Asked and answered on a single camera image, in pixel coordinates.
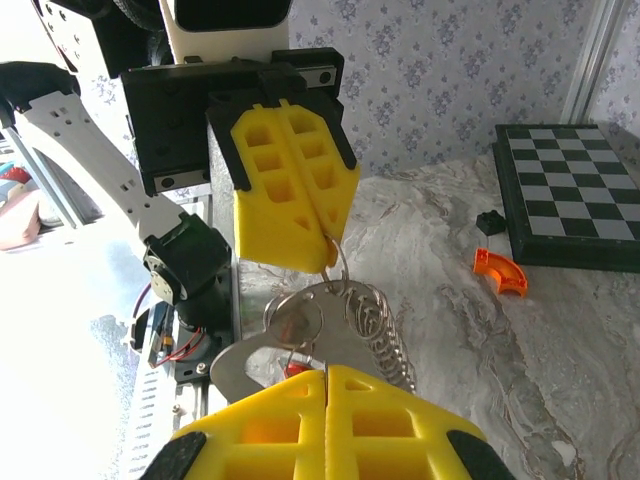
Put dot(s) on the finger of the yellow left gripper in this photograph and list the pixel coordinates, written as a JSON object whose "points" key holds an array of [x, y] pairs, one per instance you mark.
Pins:
{"points": [[330, 200], [270, 220]]}

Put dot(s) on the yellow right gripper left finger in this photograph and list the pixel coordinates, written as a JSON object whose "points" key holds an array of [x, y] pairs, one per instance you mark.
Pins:
{"points": [[310, 425]]}

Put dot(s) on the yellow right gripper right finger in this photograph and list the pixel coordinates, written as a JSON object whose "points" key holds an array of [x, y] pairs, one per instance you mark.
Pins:
{"points": [[340, 425]]}

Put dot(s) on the red plastic key tag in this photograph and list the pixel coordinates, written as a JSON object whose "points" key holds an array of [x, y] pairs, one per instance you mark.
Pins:
{"points": [[294, 371]]}

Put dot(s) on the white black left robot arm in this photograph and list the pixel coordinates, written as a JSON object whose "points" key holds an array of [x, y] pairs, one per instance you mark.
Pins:
{"points": [[100, 155]]}

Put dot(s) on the small black toy brick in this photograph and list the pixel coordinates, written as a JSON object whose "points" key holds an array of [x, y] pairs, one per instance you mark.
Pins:
{"points": [[491, 223]]}

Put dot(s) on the small controller board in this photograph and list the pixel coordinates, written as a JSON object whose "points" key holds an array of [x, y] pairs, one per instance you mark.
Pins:
{"points": [[160, 340]]}

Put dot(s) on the pink background object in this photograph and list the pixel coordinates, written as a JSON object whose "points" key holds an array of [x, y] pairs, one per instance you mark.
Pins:
{"points": [[20, 225]]}

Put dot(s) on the orange curved plastic piece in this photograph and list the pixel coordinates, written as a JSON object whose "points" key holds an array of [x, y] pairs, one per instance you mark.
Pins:
{"points": [[500, 265]]}

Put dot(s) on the black grey chessboard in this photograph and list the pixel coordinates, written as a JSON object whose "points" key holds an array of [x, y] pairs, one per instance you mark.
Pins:
{"points": [[565, 190]]}

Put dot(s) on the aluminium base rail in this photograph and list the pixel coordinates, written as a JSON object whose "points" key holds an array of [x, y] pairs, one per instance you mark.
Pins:
{"points": [[222, 210]]}

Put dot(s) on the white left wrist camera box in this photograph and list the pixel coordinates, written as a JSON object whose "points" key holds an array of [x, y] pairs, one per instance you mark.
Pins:
{"points": [[230, 47]]}

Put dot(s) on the perforated aluminium rail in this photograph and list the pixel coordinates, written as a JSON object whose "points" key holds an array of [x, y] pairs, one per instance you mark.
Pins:
{"points": [[150, 425]]}

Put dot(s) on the aluminium frame post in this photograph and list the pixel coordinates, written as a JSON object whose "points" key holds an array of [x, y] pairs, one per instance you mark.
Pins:
{"points": [[595, 60]]}

